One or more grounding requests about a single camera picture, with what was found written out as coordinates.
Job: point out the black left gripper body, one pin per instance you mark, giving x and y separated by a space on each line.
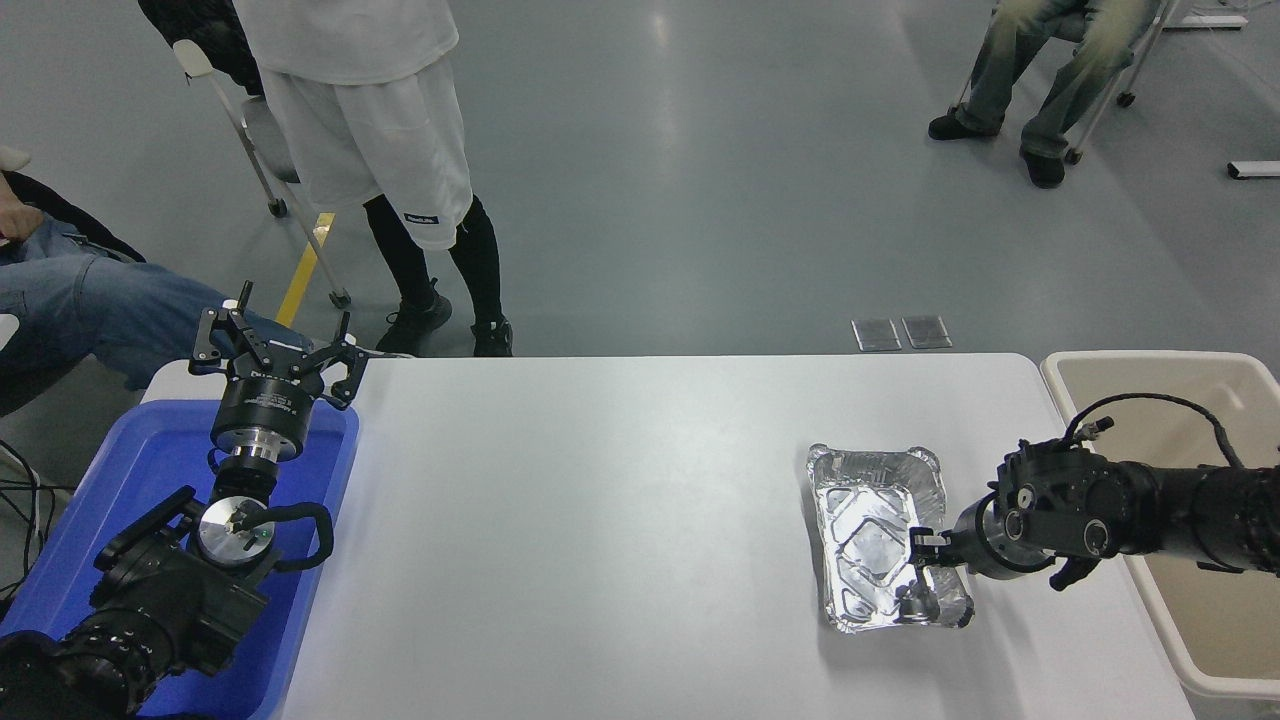
268 405

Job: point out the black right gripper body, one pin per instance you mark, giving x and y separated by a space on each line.
975 540

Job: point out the silver foil tray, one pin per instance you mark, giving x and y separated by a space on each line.
865 540

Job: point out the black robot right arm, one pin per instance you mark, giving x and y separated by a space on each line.
1150 510

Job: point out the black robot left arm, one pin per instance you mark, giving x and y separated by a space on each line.
160 600

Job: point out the metal floor plate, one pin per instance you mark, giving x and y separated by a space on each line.
927 332
876 334

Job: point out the person's hand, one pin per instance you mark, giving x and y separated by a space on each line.
18 222

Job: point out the seated person in jeans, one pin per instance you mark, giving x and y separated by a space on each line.
90 305

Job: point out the blue plastic tray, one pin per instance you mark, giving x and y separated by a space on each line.
120 470

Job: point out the white folding chair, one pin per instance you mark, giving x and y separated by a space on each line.
262 135

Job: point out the large pale bin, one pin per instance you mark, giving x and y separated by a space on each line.
1190 640

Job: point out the standing person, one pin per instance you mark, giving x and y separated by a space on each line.
370 120

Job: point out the white stand foot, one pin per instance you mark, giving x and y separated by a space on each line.
1255 170
1205 21

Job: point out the seated person with dark shoes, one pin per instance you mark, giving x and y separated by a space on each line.
1010 60

